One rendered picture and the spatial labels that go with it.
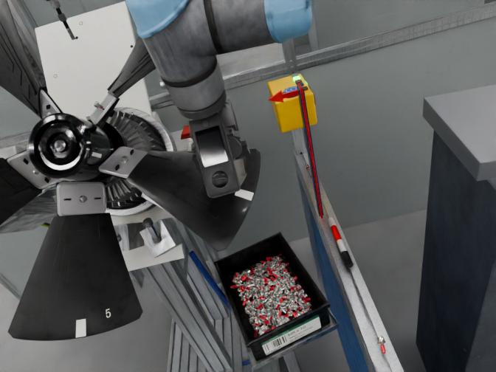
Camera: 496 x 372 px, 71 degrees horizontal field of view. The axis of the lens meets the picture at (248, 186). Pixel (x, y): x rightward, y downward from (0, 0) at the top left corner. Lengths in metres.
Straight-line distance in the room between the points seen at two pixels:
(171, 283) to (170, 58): 0.82
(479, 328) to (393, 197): 1.05
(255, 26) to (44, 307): 0.60
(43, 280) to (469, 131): 0.83
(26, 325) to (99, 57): 0.66
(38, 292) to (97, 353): 1.29
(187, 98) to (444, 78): 1.35
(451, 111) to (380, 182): 1.02
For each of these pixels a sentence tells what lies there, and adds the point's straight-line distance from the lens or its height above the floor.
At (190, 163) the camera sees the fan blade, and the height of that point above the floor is 1.11.
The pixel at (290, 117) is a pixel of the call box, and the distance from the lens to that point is 0.95.
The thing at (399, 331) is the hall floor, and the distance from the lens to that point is 1.67.
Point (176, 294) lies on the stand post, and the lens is 1.17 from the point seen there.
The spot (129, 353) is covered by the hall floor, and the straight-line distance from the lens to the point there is 1.92.
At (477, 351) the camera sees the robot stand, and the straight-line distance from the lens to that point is 1.08.
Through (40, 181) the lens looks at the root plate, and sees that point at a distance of 0.83.
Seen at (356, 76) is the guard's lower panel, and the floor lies 0.87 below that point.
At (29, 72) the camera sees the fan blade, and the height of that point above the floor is 1.33.
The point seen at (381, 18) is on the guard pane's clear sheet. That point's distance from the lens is 1.49.
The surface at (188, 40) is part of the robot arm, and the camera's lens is 0.41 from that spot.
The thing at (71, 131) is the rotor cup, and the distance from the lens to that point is 0.70.
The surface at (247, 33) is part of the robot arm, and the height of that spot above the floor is 1.36.
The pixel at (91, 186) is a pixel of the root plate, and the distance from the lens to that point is 0.76.
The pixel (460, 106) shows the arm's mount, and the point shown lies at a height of 1.04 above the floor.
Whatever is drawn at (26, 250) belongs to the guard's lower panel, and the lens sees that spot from 2.12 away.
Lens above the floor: 1.45
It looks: 36 degrees down
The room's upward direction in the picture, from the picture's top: 17 degrees counter-clockwise
